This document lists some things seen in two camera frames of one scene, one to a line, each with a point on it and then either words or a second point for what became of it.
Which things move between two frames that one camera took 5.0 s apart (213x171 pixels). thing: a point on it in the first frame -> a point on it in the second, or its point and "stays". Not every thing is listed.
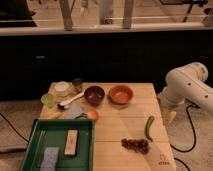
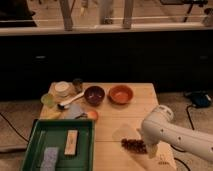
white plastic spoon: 67,103 stays
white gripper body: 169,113 -> 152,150
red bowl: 120,94 stays
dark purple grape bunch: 139,145 stays
